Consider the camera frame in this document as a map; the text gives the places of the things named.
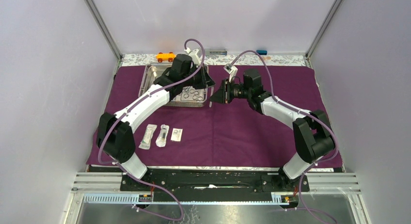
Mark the long white sterile packet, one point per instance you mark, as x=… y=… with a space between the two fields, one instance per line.
x=147 y=137

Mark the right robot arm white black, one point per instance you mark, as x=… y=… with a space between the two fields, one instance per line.
x=313 y=136

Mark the orange toy car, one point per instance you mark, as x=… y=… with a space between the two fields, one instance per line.
x=165 y=57

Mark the purple cloth wrap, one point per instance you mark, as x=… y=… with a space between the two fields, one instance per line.
x=233 y=134

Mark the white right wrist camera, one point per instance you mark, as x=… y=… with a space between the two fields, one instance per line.
x=231 y=70

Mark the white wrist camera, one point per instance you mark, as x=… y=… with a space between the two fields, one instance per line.
x=231 y=70
x=195 y=55

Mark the steel surgical forceps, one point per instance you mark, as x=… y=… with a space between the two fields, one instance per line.
x=186 y=94

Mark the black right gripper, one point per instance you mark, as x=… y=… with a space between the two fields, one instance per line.
x=221 y=96

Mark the blue plastic block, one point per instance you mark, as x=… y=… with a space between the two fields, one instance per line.
x=261 y=52

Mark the small white sterile packet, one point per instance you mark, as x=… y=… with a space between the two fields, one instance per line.
x=176 y=134

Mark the steel scalpel handle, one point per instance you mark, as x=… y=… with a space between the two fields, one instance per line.
x=211 y=93

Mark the slotted grey cable duct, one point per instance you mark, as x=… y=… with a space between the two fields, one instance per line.
x=185 y=199

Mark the perforated steel instrument tray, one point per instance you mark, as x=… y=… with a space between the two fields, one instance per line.
x=154 y=70

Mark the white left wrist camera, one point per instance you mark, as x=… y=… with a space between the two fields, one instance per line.
x=195 y=55

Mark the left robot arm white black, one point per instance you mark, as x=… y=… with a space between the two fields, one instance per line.
x=115 y=132

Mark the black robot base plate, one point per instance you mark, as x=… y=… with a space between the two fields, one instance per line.
x=192 y=182

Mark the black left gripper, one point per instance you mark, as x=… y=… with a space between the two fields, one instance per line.
x=205 y=79

